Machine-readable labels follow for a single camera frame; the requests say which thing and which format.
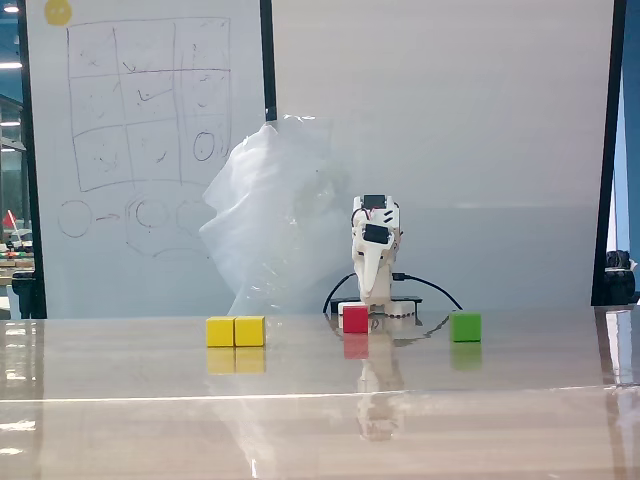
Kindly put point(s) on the whiteboard with marker drawings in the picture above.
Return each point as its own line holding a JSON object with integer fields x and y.
{"x": 150, "y": 250}

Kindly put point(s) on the plain large whiteboard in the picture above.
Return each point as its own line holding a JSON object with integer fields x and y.
{"x": 450, "y": 125}

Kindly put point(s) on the yellow round magnet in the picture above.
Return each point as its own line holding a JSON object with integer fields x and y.
{"x": 58, "y": 11}

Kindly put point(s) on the red cube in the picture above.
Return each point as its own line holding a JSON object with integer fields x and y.
{"x": 355, "y": 320}

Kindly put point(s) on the green cube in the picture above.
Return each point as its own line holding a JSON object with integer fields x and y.
{"x": 466, "y": 327}

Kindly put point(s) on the black round object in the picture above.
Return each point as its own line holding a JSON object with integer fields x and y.
{"x": 620, "y": 280}

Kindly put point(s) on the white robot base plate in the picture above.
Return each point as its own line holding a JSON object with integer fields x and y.
{"x": 400, "y": 312}

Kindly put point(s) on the black flat board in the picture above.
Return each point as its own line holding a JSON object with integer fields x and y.
{"x": 407, "y": 300}

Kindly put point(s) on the small red flag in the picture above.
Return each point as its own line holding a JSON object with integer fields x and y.
{"x": 10, "y": 219}

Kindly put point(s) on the translucent plastic bag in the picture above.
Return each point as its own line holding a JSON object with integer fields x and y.
{"x": 270, "y": 215}

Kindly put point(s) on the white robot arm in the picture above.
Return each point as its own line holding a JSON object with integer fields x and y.
{"x": 395, "y": 212}

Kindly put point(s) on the black bin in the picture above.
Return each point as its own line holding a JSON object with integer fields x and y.
{"x": 22, "y": 295}

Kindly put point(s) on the yellow cube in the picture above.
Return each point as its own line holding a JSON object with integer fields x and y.
{"x": 220, "y": 332}
{"x": 250, "y": 331}

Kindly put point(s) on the black whiteboard frame post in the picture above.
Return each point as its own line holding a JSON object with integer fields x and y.
{"x": 609, "y": 150}
{"x": 268, "y": 60}

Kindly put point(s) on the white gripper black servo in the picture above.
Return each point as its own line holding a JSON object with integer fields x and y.
{"x": 370, "y": 264}

